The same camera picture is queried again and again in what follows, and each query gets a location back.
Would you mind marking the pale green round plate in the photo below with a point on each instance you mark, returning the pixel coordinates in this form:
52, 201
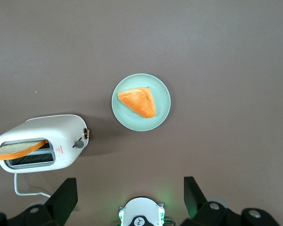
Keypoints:
162, 103

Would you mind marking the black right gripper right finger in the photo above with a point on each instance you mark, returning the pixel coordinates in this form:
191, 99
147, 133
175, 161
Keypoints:
202, 212

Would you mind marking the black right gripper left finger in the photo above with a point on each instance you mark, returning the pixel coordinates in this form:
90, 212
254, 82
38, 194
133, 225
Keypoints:
54, 207

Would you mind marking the toast slice with orange crust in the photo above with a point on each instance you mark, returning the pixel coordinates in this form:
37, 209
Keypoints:
16, 150

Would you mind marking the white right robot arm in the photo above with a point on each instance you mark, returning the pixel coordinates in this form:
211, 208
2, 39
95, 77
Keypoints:
141, 209

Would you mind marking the triangular orange bread piece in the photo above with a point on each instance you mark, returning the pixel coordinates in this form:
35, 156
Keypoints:
141, 101

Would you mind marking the white two-slot toaster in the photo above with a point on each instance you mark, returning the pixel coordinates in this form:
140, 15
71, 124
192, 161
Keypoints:
61, 131

